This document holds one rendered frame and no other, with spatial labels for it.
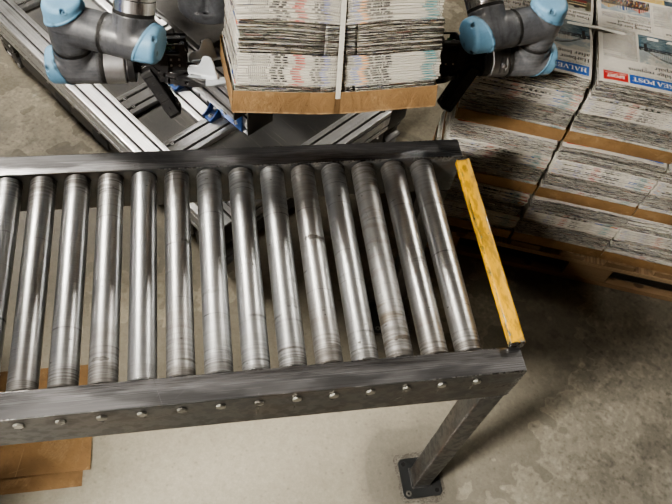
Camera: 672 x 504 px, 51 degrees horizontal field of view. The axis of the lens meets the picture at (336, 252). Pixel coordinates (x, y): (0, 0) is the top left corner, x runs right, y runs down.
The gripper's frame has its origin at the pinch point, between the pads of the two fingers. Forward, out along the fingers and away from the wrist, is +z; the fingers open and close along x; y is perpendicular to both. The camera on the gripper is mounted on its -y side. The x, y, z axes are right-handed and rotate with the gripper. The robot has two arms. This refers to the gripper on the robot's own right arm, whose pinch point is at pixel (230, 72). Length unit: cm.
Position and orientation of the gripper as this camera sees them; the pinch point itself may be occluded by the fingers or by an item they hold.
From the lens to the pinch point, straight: 149.8
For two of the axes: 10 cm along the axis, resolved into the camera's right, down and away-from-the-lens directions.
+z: 9.9, -0.5, 1.5
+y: 0.5, -8.1, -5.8
